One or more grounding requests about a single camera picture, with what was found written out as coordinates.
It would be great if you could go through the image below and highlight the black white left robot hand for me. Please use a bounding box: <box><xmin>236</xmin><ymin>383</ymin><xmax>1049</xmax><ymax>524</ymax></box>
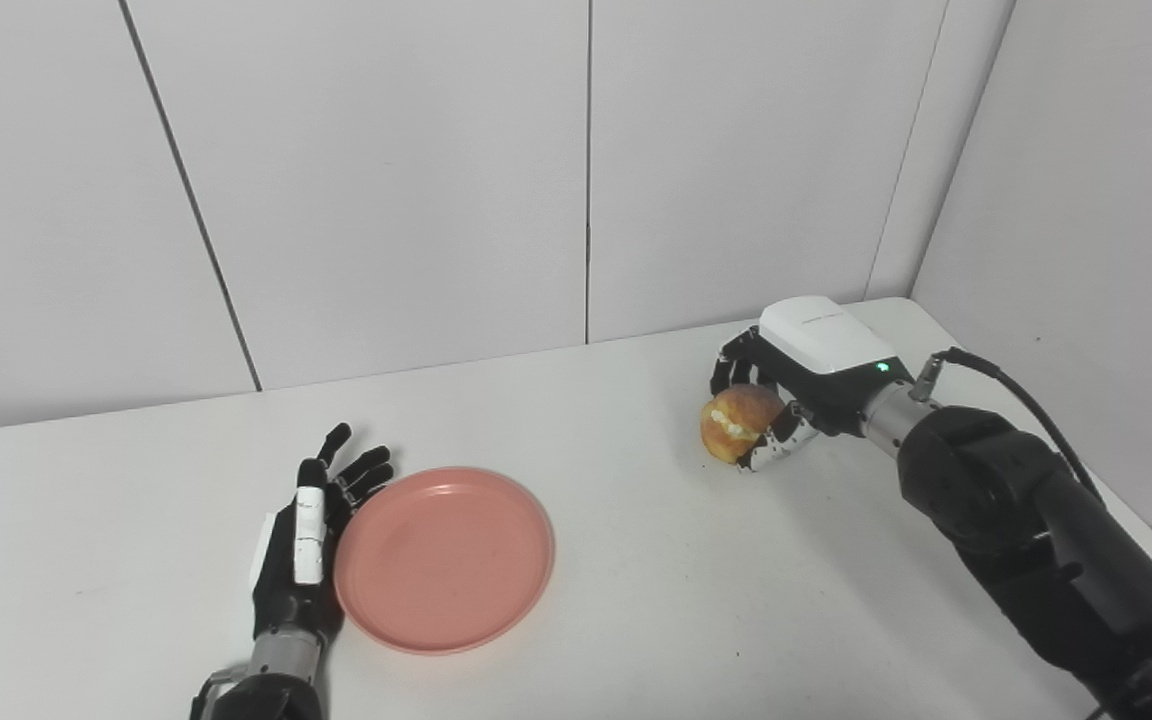
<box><xmin>249</xmin><ymin>423</ymin><xmax>395</xmax><ymax>641</ymax></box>

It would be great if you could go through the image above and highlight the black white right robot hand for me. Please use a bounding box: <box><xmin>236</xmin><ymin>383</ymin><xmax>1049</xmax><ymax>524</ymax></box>
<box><xmin>709</xmin><ymin>296</ymin><xmax>915</xmax><ymax>473</ymax></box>

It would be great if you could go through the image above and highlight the cream puff pastry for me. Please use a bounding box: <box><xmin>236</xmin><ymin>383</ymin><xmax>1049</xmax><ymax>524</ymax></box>
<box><xmin>701</xmin><ymin>384</ymin><xmax>785</xmax><ymax>465</ymax></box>

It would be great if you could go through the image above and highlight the pink round plate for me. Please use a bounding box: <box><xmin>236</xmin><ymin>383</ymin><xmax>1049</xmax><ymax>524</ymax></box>
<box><xmin>334</xmin><ymin>467</ymin><xmax>556</xmax><ymax>657</ymax></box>

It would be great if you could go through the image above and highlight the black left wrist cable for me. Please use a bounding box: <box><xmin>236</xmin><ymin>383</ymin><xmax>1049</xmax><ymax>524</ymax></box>
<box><xmin>189</xmin><ymin>662</ymin><xmax>249</xmax><ymax>720</ymax></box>

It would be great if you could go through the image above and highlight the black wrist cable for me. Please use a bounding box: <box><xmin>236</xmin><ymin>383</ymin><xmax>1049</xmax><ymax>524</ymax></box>
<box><xmin>189</xmin><ymin>662</ymin><xmax>249</xmax><ymax>720</ymax></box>
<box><xmin>911</xmin><ymin>347</ymin><xmax>1105</xmax><ymax>501</ymax></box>

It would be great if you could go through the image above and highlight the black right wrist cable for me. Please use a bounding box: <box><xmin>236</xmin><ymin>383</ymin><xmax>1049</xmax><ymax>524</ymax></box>
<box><xmin>911</xmin><ymin>347</ymin><xmax>1105</xmax><ymax>501</ymax></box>

